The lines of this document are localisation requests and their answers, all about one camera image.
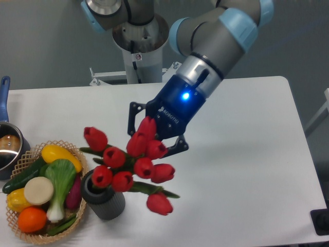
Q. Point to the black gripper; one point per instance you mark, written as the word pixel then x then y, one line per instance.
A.
pixel 172 108

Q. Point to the red tulip bouquet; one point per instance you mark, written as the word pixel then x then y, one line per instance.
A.
pixel 132 170

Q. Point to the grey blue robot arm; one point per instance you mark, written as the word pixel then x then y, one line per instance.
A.
pixel 212 44

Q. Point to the dark grey ribbed vase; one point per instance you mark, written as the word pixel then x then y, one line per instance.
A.
pixel 106 203

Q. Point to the green bok choy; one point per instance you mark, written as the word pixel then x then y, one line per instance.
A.
pixel 62 174

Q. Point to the yellow squash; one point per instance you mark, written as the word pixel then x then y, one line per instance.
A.
pixel 51 152

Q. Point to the purple sweet potato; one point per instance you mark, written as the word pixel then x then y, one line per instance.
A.
pixel 73 198

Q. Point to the woven wicker basket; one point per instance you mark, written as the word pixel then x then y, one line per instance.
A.
pixel 12 217

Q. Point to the dark green cucumber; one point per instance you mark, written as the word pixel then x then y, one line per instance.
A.
pixel 21 179

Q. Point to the beige round bun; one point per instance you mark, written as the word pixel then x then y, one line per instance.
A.
pixel 38 190

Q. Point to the green bean pods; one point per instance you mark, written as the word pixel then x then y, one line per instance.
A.
pixel 62 226

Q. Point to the orange fruit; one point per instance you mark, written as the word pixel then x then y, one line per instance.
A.
pixel 32 219

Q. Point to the yellow bell pepper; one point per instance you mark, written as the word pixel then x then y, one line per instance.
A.
pixel 16 200

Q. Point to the black device at edge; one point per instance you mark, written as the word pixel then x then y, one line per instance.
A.
pixel 320 221

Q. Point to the white metal base frame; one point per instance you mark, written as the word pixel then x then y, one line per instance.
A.
pixel 116 78

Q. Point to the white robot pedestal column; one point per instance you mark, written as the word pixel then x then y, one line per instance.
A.
pixel 141 48

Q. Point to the blue saucepan with handle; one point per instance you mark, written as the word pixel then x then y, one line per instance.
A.
pixel 13 143

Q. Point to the white frame at right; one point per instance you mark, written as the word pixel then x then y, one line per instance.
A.
pixel 317 118

